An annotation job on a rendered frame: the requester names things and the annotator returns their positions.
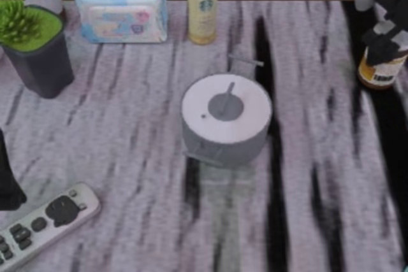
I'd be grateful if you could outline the green plant in grey pot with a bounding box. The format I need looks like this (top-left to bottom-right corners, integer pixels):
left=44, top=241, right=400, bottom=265
left=0, top=0, right=76, bottom=99

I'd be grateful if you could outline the grey remote control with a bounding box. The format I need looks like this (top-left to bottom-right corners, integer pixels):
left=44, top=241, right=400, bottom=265
left=0, top=182, right=101, bottom=272

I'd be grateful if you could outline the white pot lid grey knob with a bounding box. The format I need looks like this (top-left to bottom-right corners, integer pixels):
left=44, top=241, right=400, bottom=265
left=180, top=73, right=273, bottom=144

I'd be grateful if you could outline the white toilet paper roll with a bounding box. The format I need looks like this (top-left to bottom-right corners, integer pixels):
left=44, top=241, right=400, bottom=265
left=180, top=54, right=274, bottom=168

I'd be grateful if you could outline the cream Starbucks drink bottle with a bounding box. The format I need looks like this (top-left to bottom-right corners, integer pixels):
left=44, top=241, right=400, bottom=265
left=186, top=0, right=217, bottom=45

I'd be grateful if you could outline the blue wet wipes pack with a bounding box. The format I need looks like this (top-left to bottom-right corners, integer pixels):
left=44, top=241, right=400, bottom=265
left=68, top=0, right=169, bottom=45

